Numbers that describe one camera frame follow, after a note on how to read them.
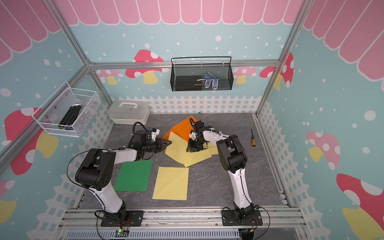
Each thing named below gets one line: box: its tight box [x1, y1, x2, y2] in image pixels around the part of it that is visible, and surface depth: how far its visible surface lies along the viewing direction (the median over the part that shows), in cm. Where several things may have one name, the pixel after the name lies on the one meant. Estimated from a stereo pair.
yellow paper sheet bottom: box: [165, 131, 213, 168], surface depth 98 cm
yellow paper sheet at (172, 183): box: [152, 166, 190, 201], surface depth 87 cm
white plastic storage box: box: [107, 100, 150, 125], surface depth 111 cm
